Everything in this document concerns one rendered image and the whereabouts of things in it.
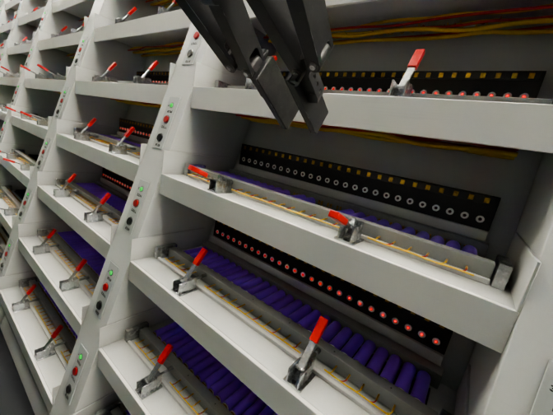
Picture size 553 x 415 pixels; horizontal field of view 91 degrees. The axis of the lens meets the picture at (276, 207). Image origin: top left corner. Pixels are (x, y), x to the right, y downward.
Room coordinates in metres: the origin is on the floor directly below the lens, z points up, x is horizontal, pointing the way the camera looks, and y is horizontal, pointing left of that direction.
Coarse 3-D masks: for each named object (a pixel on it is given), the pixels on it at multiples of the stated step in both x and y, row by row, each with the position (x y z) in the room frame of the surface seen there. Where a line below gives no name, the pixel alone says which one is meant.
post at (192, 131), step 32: (192, 32) 0.63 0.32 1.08; (256, 32) 0.68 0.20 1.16; (192, 128) 0.62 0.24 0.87; (224, 128) 0.69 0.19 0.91; (160, 160) 0.60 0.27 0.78; (160, 224) 0.62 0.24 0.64; (192, 224) 0.69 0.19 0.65; (128, 256) 0.59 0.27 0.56; (96, 288) 0.64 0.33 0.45; (128, 288) 0.61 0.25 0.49; (96, 320) 0.61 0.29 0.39; (96, 352) 0.59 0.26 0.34; (64, 384) 0.63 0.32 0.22; (96, 384) 0.61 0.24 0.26
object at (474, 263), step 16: (224, 176) 0.56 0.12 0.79; (256, 192) 0.50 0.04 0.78; (272, 192) 0.48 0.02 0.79; (288, 208) 0.44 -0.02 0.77; (304, 208) 0.44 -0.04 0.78; (320, 208) 0.43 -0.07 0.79; (336, 224) 0.41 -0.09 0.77; (368, 224) 0.38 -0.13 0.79; (384, 240) 0.37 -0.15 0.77; (400, 240) 0.36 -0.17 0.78; (416, 240) 0.35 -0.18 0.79; (432, 256) 0.34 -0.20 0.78; (448, 256) 0.33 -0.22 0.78; (464, 256) 0.32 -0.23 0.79; (480, 256) 0.32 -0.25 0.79; (464, 272) 0.30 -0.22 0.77; (480, 272) 0.31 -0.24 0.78
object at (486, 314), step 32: (192, 160) 0.64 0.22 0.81; (224, 160) 0.71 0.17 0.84; (160, 192) 0.59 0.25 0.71; (192, 192) 0.53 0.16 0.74; (320, 192) 0.57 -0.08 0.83; (256, 224) 0.43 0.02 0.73; (288, 224) 0.40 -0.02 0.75; (448, 224) 0.44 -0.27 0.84; (320, 256) 0.37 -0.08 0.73; (352, 256) 0.34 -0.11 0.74; (384, 256) 0.33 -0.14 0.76; (512, 256) 0.35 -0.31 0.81; (384, 288) 0.32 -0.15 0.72; (416, 288) 0.30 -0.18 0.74; (448, 288) 0.28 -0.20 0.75; (480, 288) 0.29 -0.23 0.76; (512, 288) 0.29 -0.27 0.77; (448, 320) 0.28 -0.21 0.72; (480, 320) 0.27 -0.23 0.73; (512, 320) 0.25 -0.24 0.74
